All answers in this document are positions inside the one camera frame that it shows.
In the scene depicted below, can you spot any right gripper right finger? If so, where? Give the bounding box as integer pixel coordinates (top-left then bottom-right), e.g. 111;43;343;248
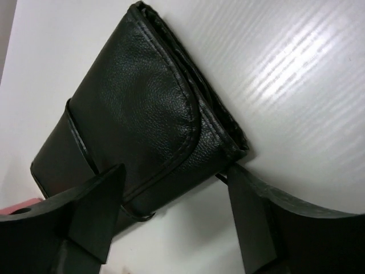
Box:
226;164;364;273

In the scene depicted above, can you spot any pink vanity case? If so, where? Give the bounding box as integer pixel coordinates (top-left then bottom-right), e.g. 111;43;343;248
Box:
0;198;42;215

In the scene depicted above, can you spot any black leather pouch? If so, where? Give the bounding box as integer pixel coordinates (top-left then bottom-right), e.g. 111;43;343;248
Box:
31;1;249;221

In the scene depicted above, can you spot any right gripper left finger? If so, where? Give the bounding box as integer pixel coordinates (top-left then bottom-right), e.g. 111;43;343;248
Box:
1;164;125;273

